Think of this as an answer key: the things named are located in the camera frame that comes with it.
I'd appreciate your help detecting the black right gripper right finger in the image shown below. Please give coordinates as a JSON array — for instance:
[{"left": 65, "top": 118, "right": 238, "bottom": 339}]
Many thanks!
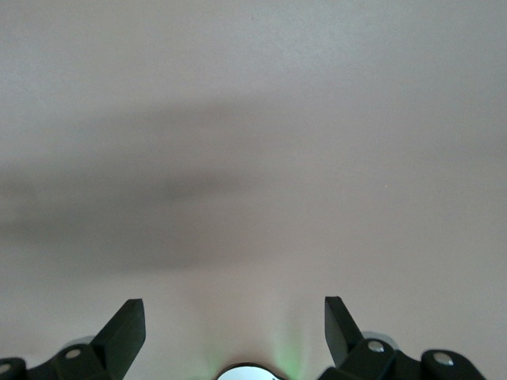
[{"left": 318, "top": 295, "right": 486, "bottom": 380}]

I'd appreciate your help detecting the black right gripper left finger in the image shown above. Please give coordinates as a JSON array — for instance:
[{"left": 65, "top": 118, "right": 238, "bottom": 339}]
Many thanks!
[{"left": 0, "top": 298, "right": 147, "bottom": 380}]

